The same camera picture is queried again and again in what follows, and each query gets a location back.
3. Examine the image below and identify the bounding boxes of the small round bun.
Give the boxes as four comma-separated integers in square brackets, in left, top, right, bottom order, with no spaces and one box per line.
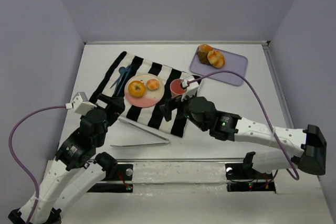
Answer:
[146,79,161,91]

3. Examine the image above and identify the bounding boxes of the orange bagel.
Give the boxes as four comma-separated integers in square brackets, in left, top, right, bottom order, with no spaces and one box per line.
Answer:
[128,80,146,98]

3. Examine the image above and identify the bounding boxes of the metal tongs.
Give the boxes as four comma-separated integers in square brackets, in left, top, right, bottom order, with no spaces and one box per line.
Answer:
[110,118,171,148]

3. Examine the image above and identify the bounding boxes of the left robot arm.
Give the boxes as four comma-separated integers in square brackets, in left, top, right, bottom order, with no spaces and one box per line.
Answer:
[8,92,125,223]

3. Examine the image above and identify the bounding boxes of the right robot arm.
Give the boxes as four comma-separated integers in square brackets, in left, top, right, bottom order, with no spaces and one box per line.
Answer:
[160,97,327,176]

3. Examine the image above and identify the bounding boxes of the pink cup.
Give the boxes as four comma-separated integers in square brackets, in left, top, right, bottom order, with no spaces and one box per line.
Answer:
[170,79,186,98]

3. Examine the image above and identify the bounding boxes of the cream and pink plate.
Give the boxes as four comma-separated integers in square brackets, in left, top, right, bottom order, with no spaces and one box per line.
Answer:
[124,73,164,108]

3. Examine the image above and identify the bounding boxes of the blue knife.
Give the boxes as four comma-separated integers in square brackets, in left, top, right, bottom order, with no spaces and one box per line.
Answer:
[116,69,131,96]

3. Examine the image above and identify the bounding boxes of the blue spoon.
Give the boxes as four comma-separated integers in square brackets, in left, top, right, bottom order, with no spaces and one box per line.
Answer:
[110,67,127,89]

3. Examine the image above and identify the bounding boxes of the blue fork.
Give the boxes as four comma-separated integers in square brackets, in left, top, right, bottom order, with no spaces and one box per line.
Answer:
[111,65,132,96]

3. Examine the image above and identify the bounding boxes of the black white striped placemat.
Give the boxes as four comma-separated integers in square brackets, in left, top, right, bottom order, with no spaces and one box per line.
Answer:
[89,51,191,137]

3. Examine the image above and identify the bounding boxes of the glazed round bun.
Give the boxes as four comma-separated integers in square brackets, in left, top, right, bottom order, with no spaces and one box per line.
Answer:
[207,50,225,69]

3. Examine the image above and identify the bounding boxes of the dark brown pastry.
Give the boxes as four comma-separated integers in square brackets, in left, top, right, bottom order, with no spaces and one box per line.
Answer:
[197,51,211,65]

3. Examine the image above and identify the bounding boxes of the lavender tray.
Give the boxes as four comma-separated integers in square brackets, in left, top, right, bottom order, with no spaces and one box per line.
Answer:
[189,47,248,87]

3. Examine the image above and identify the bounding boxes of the top glazed bun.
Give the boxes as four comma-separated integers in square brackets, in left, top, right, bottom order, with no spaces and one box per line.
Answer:
[198,44,213,53]

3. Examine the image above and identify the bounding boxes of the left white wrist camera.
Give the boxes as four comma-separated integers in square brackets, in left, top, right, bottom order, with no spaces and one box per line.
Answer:
[71,92,97,115]

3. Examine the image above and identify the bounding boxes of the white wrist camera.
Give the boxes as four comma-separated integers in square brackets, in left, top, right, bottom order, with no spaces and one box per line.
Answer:
[71,92,97,115]
[180,76,199,101]

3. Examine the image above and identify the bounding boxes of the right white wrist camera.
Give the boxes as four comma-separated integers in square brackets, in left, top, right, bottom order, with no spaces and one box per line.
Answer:
[180,76,199,101]

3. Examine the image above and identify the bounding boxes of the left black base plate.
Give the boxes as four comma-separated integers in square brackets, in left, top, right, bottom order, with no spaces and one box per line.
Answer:
[88,163,133,193]

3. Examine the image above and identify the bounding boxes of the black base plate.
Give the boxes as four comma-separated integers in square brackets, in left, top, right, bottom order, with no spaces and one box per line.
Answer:
[88,163,133,193]
[225,163,276,192]

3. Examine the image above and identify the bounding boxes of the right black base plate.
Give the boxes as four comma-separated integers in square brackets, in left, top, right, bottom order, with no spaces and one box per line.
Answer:
[225,163,276,192]

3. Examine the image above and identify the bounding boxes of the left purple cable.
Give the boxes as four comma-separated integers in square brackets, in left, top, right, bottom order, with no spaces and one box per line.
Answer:
[8,105,73,224]

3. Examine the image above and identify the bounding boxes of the purple cable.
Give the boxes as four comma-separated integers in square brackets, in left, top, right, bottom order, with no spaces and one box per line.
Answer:
[183,70,300,181]
[8,105,73,224]

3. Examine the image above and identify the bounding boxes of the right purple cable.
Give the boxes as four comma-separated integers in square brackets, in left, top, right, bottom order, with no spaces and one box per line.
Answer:
[183,70,300,181]

